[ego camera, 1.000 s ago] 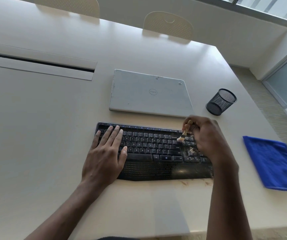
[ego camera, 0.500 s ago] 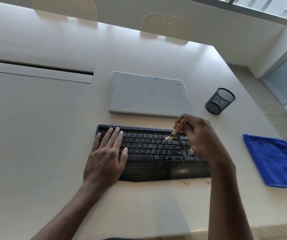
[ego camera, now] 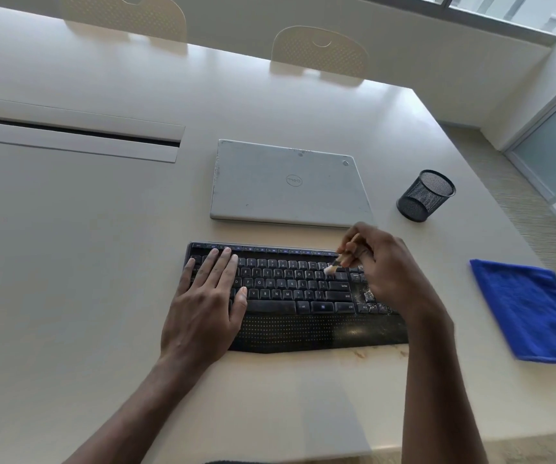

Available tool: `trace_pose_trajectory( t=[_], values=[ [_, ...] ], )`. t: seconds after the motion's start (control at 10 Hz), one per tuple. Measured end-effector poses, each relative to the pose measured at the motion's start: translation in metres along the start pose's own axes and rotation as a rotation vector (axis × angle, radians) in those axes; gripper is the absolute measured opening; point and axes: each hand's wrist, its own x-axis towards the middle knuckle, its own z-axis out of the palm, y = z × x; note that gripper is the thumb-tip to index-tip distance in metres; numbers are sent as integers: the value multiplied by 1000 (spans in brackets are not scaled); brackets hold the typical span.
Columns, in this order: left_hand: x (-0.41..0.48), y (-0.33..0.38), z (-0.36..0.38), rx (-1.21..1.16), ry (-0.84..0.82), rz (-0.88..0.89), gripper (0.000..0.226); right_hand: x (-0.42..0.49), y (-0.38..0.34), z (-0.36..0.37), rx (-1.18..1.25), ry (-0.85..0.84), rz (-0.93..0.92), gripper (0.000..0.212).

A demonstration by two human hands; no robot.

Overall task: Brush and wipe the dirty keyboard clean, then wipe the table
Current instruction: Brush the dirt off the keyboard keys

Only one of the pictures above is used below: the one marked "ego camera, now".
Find person's right hand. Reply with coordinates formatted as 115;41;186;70
337;222;453;334

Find person's left forearm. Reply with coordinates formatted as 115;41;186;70
63;354;216;464

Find person's right forearm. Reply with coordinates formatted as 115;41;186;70
401;313;490;464

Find person's black clothing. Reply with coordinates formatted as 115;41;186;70
205;459;317;464

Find frosted glass door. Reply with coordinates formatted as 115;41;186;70
502;77;556;206

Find small wooden brush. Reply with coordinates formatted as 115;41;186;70
323;233;360;276

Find person's left hand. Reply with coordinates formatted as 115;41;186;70
159;246;249;371

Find silver laptop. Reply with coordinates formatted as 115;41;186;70
209;138;378;229

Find black keyboard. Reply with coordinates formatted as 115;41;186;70
183;242;410;355

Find black mesh pen holder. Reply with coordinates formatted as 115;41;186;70
395;169;457;224

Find grey window frame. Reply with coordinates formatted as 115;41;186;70
355;0;556;46

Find grey desk cable slot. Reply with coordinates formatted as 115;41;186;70
0;93;186;164

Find cream perforated chair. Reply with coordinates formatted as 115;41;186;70
57;0;190;43
270;25;371;79

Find blue microfibre cloth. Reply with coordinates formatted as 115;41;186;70
469;258;556;367

